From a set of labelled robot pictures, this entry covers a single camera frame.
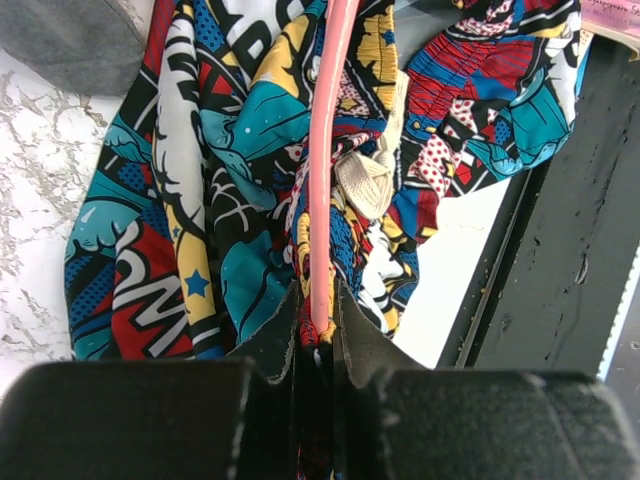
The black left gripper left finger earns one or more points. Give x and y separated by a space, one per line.
231 418

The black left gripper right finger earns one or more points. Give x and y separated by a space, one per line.
395 419

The comic print shorts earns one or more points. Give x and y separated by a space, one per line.
197 218

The pink wire hanger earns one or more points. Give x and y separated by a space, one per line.
339 26

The grey shorts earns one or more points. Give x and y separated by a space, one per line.
83 47

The Taming of Shrew book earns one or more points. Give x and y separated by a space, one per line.
616 20

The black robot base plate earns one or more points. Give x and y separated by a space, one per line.
549 281

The light blue cable duct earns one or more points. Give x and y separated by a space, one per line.
619 318

